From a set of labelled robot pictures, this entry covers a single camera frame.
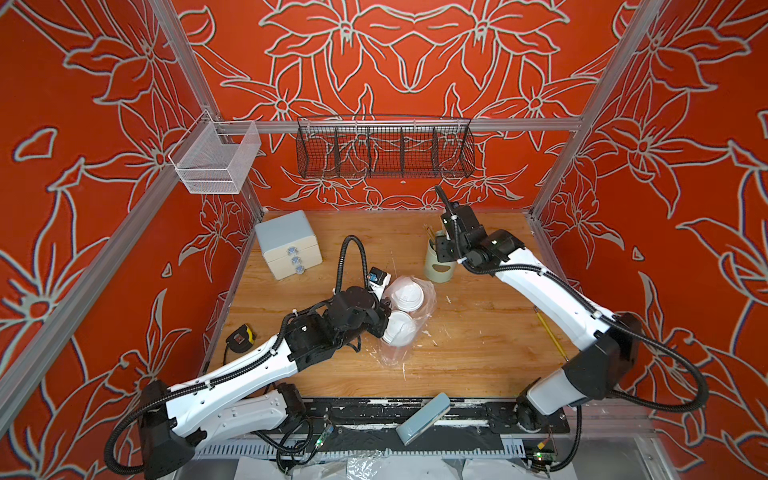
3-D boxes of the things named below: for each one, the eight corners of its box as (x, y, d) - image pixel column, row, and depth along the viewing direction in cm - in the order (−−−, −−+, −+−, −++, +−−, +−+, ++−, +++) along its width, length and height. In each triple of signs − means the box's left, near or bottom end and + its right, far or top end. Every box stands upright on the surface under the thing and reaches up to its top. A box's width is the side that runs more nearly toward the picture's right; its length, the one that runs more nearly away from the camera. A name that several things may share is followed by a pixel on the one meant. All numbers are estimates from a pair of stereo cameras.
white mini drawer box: (278, 285, 100) (263, 258, 88) (267, 252, 109) (253, 224, 97) (324, 266, 104) (316, 238, 92) (310, 237, 113) (301, 208, 102)
